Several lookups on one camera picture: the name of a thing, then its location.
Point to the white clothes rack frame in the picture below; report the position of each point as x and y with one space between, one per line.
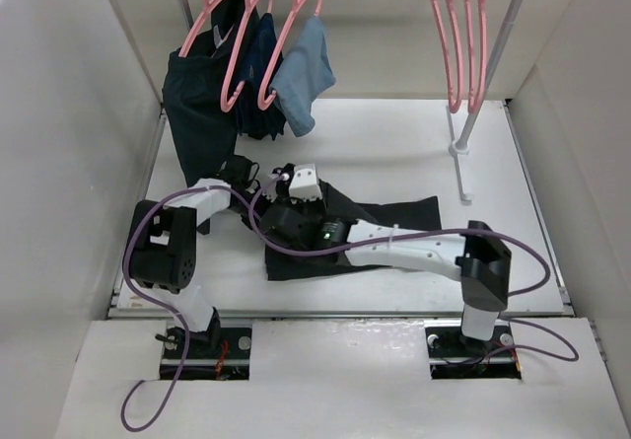
479 67

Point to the light blue hanging shorts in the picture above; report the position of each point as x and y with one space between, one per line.
302 77

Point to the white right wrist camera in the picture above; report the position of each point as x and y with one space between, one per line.
304 183

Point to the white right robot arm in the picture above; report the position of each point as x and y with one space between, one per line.
475 259

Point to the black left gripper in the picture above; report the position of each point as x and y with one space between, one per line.
255 189

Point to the black trousers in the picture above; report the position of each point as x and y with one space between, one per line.
420 215

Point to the dark teal hanging trousers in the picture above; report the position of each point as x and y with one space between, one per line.
204 136

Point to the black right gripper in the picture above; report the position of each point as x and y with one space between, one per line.
296 204

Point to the navy blue hanging shorts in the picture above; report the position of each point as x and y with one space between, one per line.
250 119

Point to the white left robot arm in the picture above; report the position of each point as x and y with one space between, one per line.
160 257

